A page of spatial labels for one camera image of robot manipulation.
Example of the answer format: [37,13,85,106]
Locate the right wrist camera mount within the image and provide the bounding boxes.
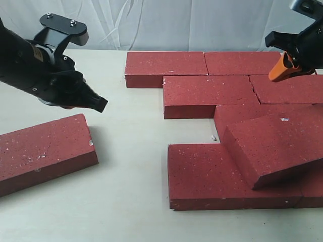
[289,0,322,20]

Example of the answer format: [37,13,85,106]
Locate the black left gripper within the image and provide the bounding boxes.
[1,24,108,112]

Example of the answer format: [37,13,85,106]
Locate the red brick under leaning one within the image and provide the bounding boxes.
[214,104,322,144]

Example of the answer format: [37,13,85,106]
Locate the red brick with silver chip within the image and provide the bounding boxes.
[1,113,98,197]

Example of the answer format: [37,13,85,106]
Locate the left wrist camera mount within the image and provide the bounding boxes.
[33,13,89,58]

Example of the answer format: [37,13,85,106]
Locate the pale blue backdrop cloth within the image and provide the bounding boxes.
[1,0,313,51]

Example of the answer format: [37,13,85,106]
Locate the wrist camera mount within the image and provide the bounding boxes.
[289,0,322,20]
[33,13,89,58]

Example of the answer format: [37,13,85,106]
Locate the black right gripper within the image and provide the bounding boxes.
[265,18,322,82]

